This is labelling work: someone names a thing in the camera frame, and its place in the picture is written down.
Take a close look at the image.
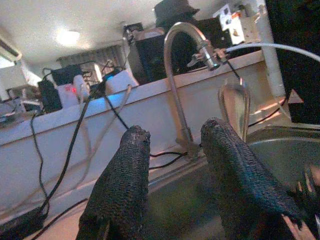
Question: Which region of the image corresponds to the stainless steel sink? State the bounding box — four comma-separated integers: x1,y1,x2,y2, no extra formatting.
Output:
147,123,320,240

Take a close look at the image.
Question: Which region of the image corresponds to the grey curtain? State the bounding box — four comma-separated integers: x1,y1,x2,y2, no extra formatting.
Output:
56,44,123,70

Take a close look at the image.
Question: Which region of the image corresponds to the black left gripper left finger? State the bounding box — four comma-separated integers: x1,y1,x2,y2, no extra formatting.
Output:
75,124,152,240

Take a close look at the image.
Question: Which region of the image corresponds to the round ceiling light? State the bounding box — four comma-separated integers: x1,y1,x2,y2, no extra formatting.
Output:
53,27,82,48

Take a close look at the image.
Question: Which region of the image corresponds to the thin black cable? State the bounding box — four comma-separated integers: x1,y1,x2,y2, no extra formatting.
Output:
29,113,51,201

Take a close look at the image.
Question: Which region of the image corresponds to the silver gooseneck faucet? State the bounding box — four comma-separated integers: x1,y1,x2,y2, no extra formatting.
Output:
163,21,213,160

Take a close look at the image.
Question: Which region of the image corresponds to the black rectangular case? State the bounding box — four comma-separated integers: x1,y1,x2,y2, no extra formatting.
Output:
134,37,173,86

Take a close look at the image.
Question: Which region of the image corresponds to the black plug adapter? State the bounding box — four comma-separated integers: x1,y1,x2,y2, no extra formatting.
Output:
37,79,63,113

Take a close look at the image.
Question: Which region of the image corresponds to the white device with red light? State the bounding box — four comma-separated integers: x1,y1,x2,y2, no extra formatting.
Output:
56,82,81,108

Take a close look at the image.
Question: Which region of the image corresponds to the white rectangular box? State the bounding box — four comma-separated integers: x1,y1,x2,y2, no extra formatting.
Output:
104,69,140,96

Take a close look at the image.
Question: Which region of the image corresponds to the thick black cable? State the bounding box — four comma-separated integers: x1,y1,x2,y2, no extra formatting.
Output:
38,84,106,218

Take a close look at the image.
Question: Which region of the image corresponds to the beige cable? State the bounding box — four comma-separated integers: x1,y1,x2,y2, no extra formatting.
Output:
72,84,133,191

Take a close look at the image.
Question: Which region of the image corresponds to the black power brick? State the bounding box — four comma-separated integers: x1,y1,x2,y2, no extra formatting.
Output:
0,207,48,240

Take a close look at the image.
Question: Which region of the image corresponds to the white printed carton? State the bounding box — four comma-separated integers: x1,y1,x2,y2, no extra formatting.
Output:
218,3,247,46

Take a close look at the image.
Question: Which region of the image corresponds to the white water hose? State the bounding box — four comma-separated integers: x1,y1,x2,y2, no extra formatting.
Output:
224,42,320,63

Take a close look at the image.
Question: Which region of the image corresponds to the black round pan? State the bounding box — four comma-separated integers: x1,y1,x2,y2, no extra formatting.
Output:
246,124,320,198

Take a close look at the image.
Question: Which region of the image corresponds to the silver faucet diverter valve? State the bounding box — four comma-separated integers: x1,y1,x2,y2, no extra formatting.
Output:
187,41,228,71

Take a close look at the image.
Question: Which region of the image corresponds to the large black appliance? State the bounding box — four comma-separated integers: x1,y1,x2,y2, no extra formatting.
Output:
264,0,320,125

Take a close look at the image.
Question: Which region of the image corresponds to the person wearing black hat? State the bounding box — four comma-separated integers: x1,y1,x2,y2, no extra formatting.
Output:
152,0,201,76

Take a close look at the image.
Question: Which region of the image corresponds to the black rectangular device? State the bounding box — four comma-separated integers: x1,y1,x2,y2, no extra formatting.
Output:
51,64,83,86

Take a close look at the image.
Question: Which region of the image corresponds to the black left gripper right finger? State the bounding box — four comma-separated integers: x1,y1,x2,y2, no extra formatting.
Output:
200,116,311,240

